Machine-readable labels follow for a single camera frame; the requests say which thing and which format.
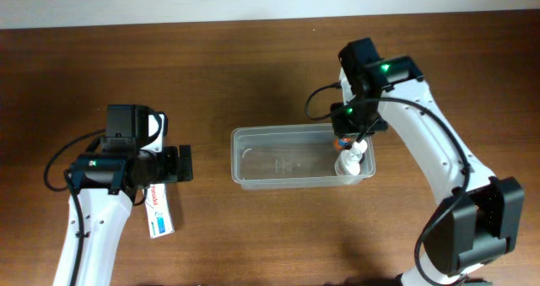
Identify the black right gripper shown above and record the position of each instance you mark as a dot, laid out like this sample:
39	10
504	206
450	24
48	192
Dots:
342	128

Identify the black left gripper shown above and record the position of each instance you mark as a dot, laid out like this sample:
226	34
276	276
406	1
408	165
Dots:
170	157

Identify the orange tube white cap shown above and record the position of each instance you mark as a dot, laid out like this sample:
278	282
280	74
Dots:
341	143

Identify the white pump lotion bottle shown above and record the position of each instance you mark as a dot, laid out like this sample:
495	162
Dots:
348	162

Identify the white Panadol medicine box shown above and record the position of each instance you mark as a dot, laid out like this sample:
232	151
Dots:
160	222

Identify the dark syrup bottle white cap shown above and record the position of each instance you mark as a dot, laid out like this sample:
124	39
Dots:
361	146

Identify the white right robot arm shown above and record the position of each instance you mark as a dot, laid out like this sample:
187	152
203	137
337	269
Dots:
478	214

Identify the clear plastic container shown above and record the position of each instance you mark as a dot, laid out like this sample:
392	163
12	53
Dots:
291	156

